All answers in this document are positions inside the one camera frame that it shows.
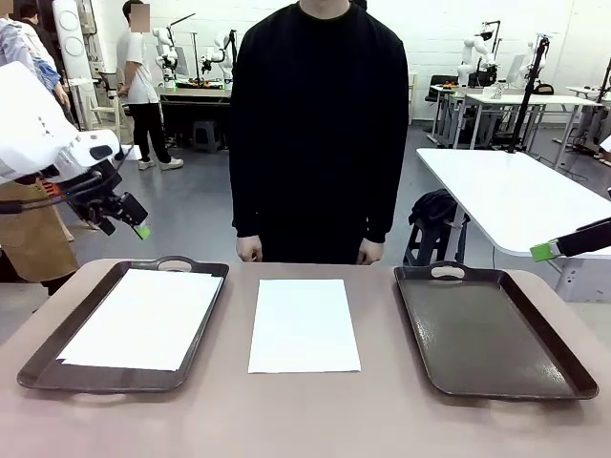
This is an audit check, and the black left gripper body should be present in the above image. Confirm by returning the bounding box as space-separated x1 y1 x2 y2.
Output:
71 182 128 223

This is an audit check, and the person right forearm black sleeve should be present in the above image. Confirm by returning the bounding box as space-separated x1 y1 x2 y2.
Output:
229 142 264 239

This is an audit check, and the person left forearm black sleeve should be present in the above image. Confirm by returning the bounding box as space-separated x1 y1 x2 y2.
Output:
365 152 411 245

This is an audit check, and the person right hand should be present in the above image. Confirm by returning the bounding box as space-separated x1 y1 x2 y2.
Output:
235 234 264 263

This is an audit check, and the person left hand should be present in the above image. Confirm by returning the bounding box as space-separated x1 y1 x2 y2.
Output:
356 237 386 266

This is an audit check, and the tan brown apron cloth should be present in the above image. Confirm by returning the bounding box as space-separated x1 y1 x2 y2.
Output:
0 178 80 283

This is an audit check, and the white wooden chair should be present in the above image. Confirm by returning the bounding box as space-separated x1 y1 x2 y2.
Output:
89 107 131 145

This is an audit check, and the large white table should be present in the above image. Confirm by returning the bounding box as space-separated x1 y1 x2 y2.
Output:
414 147 611 302

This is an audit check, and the small dark stool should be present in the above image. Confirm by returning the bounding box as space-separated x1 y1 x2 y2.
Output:
190 119 221 154

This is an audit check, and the black mesh chair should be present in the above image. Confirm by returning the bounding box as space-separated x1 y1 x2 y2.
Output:
97 71 121 102

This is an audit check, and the background robot desk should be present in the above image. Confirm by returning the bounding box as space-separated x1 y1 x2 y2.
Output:
158 85 235 155

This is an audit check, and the man in white t-shirt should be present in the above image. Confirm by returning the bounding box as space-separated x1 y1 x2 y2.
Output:
116 0 185 173

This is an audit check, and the brown plastic tray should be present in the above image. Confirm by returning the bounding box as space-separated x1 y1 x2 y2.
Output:
17 256 230 395
393 260 600 402

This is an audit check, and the long white background table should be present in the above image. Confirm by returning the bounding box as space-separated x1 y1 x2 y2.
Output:
463 93 603 171

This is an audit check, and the black tripod pole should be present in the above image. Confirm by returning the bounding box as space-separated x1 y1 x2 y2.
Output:
506 36 551 155

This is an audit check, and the black bag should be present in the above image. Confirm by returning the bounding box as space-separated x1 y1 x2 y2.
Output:
408 189 462 226

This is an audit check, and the tall white tower unit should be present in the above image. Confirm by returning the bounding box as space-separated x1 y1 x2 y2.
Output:
52 0 99 133

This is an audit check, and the thin black lamp stand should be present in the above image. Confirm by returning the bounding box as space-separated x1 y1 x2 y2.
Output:
169 12 202 83

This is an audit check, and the black step stool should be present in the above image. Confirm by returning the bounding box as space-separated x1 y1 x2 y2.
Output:
403 217 472 268

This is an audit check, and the white backed monitor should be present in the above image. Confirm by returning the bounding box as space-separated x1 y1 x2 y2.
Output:
505 53 527 88

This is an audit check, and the figure in pale shirt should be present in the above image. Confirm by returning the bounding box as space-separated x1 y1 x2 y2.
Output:
0 16 39 71

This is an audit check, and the person in black sweater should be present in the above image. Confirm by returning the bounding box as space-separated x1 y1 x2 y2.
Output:
228 0 411 266

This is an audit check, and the small white background table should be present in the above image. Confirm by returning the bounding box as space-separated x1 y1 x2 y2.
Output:
428 84 467 149

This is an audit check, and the man in black jacket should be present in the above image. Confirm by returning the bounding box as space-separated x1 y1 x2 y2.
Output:
16 2 63 73

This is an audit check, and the black office chair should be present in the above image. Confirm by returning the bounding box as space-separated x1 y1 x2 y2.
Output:
424 74 460 144

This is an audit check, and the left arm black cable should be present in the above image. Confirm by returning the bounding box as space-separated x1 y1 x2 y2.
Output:
0 159 137 217

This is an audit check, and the black camera boom stand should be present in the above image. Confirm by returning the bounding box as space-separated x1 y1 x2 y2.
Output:
479 19 503 68

